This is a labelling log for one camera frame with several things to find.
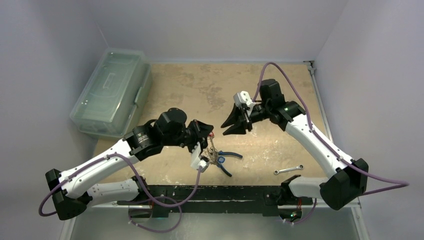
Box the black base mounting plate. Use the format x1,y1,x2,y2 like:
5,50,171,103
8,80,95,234
117,185,313,218

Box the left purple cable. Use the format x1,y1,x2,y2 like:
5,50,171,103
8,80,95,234
38,152,204,233

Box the blue handled pliers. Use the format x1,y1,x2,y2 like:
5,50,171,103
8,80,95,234
218,150,244,178

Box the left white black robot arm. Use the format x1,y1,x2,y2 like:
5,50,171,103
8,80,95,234
45,107,214,221

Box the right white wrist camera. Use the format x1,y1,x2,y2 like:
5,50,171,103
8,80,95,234
233,91,256,115

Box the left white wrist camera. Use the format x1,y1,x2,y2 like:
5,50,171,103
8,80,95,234
190,142,209,173

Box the aluminium frame rail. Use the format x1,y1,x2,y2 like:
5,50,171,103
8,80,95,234
60,185,369,240

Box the small silver wrench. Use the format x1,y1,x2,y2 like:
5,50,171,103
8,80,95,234
273,164,304,175

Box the translucent green plastic box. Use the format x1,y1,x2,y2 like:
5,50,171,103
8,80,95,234
70,48,153,139

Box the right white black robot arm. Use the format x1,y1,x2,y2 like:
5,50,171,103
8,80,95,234
221,79,369,210

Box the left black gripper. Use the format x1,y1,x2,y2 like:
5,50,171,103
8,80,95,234
163,118,214,156

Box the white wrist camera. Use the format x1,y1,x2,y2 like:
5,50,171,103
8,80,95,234
190,142,209,173
233,91,256,115

